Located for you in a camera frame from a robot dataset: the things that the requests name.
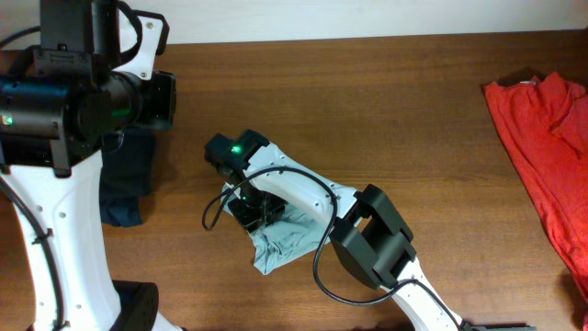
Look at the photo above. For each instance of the light blue t-shirt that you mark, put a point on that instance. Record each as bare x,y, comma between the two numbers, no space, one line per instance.
294,235

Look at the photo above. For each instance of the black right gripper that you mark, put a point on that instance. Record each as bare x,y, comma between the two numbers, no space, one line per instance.
250,220

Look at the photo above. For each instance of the red garment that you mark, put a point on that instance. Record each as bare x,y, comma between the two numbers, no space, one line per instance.
543,127

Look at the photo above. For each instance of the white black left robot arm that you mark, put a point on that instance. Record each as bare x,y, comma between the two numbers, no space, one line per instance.
91,75

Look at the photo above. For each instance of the dark navy folded garment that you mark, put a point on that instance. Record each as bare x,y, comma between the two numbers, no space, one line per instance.
126,175

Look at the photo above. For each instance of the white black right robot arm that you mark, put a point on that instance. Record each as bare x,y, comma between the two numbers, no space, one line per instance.
370,238

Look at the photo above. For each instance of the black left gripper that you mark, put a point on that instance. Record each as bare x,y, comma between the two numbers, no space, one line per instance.
168,88

